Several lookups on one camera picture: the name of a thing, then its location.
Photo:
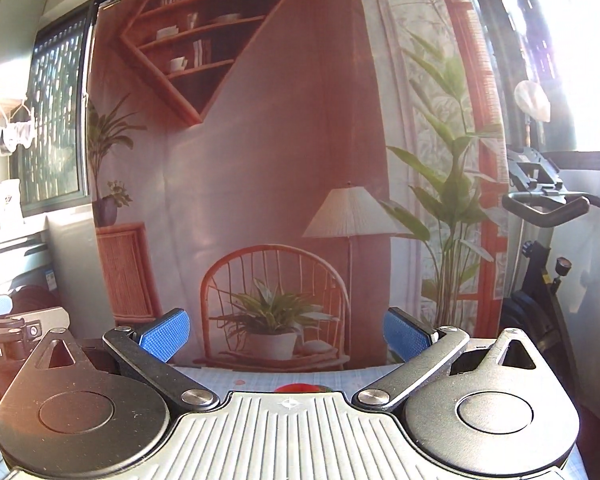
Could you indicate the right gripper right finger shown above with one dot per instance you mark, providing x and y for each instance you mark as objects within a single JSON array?
[{"x": 425, "y": 352}]

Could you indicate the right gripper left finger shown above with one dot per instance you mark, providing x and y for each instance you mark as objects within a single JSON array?
[{"x": 143, "y": 353}]

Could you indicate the red plastic bowl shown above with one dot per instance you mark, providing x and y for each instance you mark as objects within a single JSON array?
[{"x": 300, "y": 387}]

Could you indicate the blue plaid bed sheet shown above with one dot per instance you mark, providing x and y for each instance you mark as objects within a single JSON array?
[{"x": 223, "y": 381}]

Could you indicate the window with dark grille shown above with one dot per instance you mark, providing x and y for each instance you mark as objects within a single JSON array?
[{"x": 52, "y": 169}]

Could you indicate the black exercise bike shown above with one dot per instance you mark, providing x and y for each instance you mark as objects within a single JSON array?
[{"x": 542, "y": 199}]

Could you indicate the printed room backdrop cloth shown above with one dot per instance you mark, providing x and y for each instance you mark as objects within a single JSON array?
[{"x": 296, "y": 168}]

